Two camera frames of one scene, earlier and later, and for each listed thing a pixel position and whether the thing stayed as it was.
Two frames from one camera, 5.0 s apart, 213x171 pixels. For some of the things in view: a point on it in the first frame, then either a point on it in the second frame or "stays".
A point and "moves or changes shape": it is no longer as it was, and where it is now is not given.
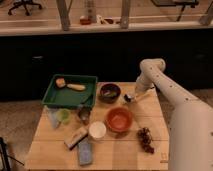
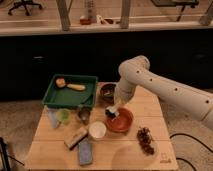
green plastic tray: (67, 96) stays
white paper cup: (97, 129) stays
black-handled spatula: (127, 98) moves or changes shape
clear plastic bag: (52, 116) stays
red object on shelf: (86, 21) stays
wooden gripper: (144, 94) -> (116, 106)
